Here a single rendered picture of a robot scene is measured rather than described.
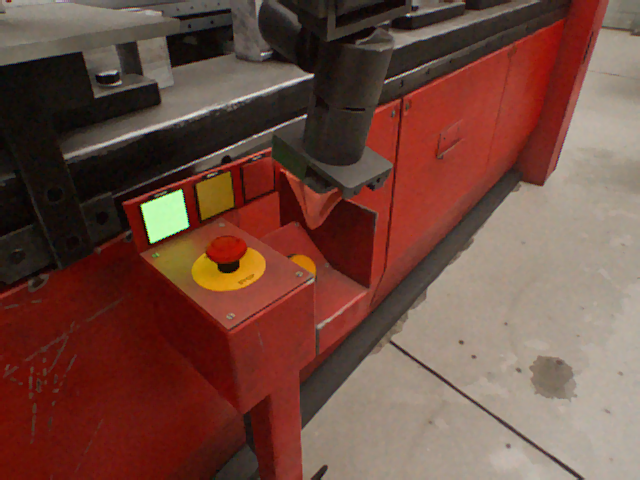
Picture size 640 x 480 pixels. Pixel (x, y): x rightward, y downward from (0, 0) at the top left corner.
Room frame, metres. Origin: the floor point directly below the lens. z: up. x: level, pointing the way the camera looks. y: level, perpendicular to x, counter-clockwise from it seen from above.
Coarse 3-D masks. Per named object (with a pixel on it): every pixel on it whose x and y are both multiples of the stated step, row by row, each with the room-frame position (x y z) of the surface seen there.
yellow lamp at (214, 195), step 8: (216, 176) 0.45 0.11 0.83; (224, 176) 0.46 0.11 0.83; (200, 184) 0.43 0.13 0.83; (208, 184) 0.44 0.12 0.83; (216, 184) 0.45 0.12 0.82; (224, 184) 0.45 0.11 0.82; (200, 192) 0.43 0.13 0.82; (208, 192) 0.44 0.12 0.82; (216, 192) 0.45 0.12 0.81; (224, 192) 0.45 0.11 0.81; (232, 192) 0.46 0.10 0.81; (200, 200) 0.43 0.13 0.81; (208, 200) 0.44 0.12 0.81; (216, 200) 0.45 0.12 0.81; (224, 200) 0.45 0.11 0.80; (232, 200) 0.46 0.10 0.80; (200, 208) 0.43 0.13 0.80; (208, 208) 0.44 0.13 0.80; (216, 208) 0.44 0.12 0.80; (224, 208) 0.45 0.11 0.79; (208, 216) 0.44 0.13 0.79
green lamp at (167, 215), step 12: (180, 192) 0.42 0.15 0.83; (144, 204) 0.39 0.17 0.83; (156, 204) 0.40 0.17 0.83; (168, 204) 0.40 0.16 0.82; (180, 204) 0.41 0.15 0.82; (144, 216) 0.39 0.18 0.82; (156, 216) 0.39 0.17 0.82; (168, 216) 0.40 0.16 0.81; (180, 216) 0.41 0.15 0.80; (156, 228) 0.39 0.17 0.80; (168, 228) 0.40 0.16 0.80; (180, 228) 0.41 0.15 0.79; (156, 240) 0.39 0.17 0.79
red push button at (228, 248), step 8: (216, 240) 0.36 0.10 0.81; (224, 240) 0.36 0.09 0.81; (232, 240) 0.36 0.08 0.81; (240, 240) 0.36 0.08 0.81; (208, 248) 0.35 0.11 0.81; (216, 248) 0.35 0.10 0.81; (224, 248) 0.35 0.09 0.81; (232, 248) 0.35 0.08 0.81; (240, 248) 0.35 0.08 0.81; (208, 256) 0.34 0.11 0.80; (216, 256) 0.34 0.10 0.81; (224, 256) 0.34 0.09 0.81; (232, 256) 0.34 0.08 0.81; (240, 256) 0.34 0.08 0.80; (224, 264) 0.34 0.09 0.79; (232, 264) 0.35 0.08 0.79; (224, 272) 0.34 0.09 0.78
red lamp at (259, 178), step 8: (264, 160) 0.50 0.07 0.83; (272, 160) 0.51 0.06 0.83; (248, 168) 0.48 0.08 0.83; (256, 168) 0.49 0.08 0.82; (264, 168) 0.50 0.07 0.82; (272, 168) 0.50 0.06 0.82; (248, 176) 0.48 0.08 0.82; (256, 176) 0.49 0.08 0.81; (264, 176) 0.50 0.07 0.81; (272, 176) 0.50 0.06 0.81; (248, 184) 0.48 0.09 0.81; (256, 184) 0.49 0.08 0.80; (264, 184) 0.50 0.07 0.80; (272, 184) 0.50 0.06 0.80; (248, 192) 0.48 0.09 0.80; (256, 192) 0.49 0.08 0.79; (264, 192) 0.49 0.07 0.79
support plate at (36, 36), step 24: (24, 0) 0.50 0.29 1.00; (48, 0) 0.50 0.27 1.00; (0, 24) 0.35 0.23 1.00; (24, 24) 0.35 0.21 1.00; (48, 24) 0.35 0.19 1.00; (72, 24) 0.35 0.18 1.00; (96, 24) 0.35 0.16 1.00; (120, 24) 0.35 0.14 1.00; (144, 24) 0.35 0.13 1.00; (168, 24) 0.37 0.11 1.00; (0, 48) 0.27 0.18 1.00; (24, 48) 0.28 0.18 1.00; (48, 48) 0.30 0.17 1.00; (72, 48) 0.31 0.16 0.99
